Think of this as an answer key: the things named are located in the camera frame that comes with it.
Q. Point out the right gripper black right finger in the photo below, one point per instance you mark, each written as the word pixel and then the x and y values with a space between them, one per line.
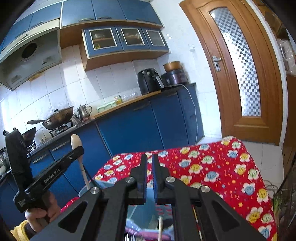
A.
pixel 182 198

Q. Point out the silver door handle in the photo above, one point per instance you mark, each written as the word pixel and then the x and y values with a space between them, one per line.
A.
pixel 216 61

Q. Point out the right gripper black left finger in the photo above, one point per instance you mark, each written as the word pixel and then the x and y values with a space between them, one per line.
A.
pixel 131 190

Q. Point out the black wok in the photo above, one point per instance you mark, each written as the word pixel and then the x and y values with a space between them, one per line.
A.
pixel 56 119

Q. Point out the yellow sleeve forearm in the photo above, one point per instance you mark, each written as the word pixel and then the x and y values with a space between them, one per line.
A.
pixel 23 231

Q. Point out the red smiley flower tablecloth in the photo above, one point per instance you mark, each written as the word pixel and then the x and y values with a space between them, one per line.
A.
pixel 229 170

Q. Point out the wooden spoon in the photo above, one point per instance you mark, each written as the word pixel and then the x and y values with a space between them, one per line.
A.
pixel 76 142

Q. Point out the blue wall cabinets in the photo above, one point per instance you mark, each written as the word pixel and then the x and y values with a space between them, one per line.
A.
pixel 130 28

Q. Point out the black air fryer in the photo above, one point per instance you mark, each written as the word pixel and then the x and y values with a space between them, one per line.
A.
pixel 149 81

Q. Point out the steel kettle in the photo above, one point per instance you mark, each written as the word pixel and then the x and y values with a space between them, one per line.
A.
pixel 84 112

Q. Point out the light blue utensil box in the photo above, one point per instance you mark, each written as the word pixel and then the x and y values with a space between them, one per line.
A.
pixel 143 220

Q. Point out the brown bowl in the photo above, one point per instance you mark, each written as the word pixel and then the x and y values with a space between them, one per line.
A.
pixel 171 66

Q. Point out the person's left hand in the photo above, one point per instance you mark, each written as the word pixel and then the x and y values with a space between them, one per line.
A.
pixel 35 215

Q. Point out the dark rice cooker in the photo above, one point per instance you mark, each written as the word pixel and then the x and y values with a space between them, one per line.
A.
pixel 174 77

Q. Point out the blue base cabinets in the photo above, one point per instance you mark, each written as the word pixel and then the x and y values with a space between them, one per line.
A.
pixel 171 119

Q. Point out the wooden door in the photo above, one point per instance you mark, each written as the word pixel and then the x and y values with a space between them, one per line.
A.
pixel 249 86

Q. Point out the range hood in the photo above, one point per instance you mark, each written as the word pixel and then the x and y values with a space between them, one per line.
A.
pixel 31 53

